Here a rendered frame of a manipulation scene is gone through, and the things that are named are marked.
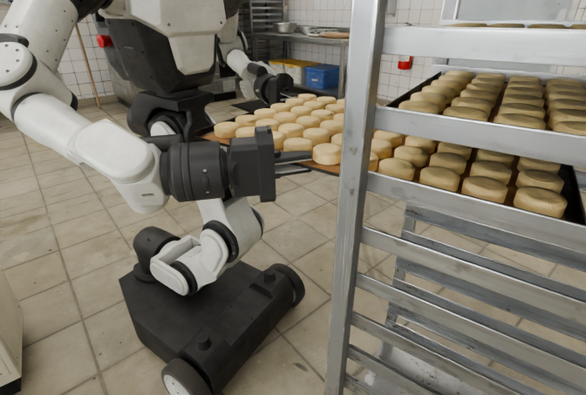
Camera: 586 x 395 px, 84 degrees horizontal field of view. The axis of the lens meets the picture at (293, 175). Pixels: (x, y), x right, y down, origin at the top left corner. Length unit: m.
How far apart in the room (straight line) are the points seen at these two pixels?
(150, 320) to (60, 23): 1.01
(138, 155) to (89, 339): 1.27
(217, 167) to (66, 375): 1.25
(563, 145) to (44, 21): 0.76
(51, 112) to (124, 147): 0.15
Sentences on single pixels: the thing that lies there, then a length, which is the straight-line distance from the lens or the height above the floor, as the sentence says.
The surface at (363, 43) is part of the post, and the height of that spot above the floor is 1.14.
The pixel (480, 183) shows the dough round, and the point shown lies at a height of 0.97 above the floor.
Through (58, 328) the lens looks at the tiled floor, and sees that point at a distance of 1.78.
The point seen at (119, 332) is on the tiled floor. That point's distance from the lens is 1.64.
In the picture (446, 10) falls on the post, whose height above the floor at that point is 1.17.
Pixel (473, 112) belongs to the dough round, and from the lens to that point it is 0.46.
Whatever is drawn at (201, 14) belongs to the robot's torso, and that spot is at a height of 1.17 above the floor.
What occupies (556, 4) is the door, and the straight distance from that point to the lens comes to 4.00.
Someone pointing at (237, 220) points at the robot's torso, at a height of 0.62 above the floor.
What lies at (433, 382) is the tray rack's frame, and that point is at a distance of 1.27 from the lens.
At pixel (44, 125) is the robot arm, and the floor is 1.02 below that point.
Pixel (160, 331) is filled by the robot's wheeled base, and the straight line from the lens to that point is 1.35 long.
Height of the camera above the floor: 1.17
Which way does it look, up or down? 26 degrees down
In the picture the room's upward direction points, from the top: straight up
